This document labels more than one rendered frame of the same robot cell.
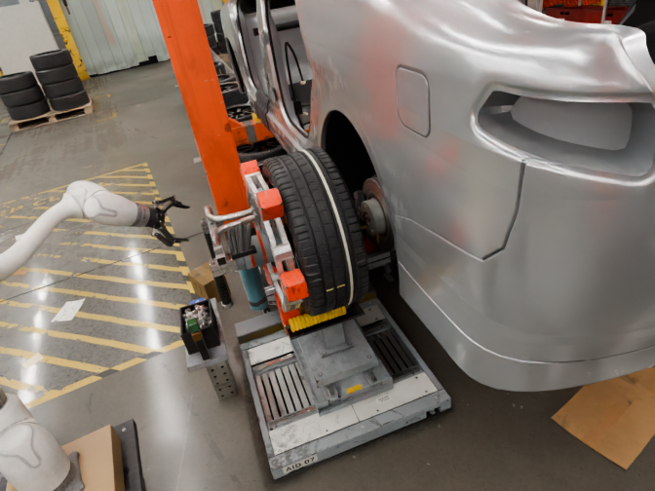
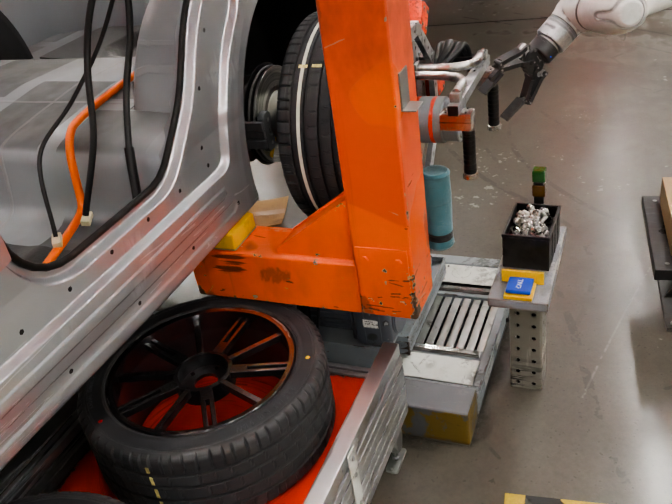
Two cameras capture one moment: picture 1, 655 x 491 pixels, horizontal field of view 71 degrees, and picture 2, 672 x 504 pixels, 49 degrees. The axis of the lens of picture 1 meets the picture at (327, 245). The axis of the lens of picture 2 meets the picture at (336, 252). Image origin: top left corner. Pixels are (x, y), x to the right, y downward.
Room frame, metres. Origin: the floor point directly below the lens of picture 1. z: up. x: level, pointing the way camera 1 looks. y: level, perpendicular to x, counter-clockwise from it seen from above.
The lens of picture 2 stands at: (3.42, 1.38, 1.73)
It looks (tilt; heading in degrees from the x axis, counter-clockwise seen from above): 31 degrees down; 220
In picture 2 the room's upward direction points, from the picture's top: 9 degrees counter-clockwise
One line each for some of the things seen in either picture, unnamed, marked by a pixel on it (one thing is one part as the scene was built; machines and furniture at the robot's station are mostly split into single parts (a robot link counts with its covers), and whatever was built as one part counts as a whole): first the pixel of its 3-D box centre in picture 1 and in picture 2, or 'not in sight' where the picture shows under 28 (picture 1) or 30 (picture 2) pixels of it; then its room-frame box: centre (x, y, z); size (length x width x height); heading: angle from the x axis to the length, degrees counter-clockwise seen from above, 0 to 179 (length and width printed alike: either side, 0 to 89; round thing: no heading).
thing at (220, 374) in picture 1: (215, 361); (528, 328); (1.64, 0.64, 0.21); 0.10 x 0.10 x 0.42; 14
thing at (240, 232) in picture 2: not in sight; (224, 229); (2.16, -0.07, 0.71); 0.14 x 0.14 x 0.05; 14
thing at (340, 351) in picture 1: (329, 326); not in sight; (1.63, 0.05, 0.32); 0.40 x 0.30 x 0.28; 14
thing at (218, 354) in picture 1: (203, 331); (529, 264); (1.62, 0.63, 0.44); 0.43 x 0.17 x 0.03; 14
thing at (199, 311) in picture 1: (199, 324); (531, 233); (1.57, 0.62, 0.52); 0.20 x 0.14 x 0.13; 12
